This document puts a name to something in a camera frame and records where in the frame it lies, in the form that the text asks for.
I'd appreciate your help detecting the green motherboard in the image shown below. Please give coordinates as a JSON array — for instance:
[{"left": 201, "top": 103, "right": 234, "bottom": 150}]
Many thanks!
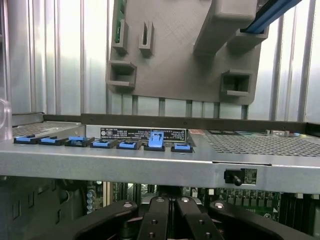
[{"left": 84, "top": 181, "right": 320, "bottom": 240}]

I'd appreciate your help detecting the open black PC case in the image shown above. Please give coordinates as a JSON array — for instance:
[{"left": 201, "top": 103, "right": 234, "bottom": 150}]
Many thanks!
[{"left": 0, "top": 98, "right": 320, "bottom": 240}]

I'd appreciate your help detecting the blue slot retention clip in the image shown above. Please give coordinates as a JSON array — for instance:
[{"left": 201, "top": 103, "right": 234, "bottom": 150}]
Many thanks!
[
  {"left": 64, "top": 135, "right": 95, "bottom": 148},
  {"left": 13, "top": 134, "right": 38, "bottom": 145},
  {"left": 116, "top": 139, "right": 143, "bottom": 151},
  {"left": 170, "top": 142, "right": 195, "bottom": 153},
  {"left": 143, "top": 131, "right": 166, "bottom": 153},
  {"left": 37, "top": 136, "right": 65, "bottom": 146},
  {"left": 89, "top": 138, "right": 118, "bottom": 149}
]

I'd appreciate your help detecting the silver power supply unit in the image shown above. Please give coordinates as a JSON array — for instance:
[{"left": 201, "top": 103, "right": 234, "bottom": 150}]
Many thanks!
[{"left": 0, "top": 176, "right": 87, "bottom": 240}]

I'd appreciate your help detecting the grey plastic parts rack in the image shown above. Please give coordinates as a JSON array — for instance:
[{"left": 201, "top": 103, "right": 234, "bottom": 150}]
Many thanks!
[{"left": 106, "top": 0, "right": 271, "bottom": 105}]

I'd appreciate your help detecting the green RAM stick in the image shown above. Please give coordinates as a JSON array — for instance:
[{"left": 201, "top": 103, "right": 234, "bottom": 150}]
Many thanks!
[{"left": 113, "top": 0, "right": 126, "bottom": 45}]

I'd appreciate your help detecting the hard disk in blue caddy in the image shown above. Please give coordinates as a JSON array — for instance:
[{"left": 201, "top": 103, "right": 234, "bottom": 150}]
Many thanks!
[{"left": 239, "top": 0, "right": 304, "bottom": 35}]

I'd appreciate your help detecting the pale plastic case handle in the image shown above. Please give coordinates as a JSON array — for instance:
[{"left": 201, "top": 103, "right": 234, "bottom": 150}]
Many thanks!
[{"left": 0, "top": 98, "right": 13, "bottom": 144}]

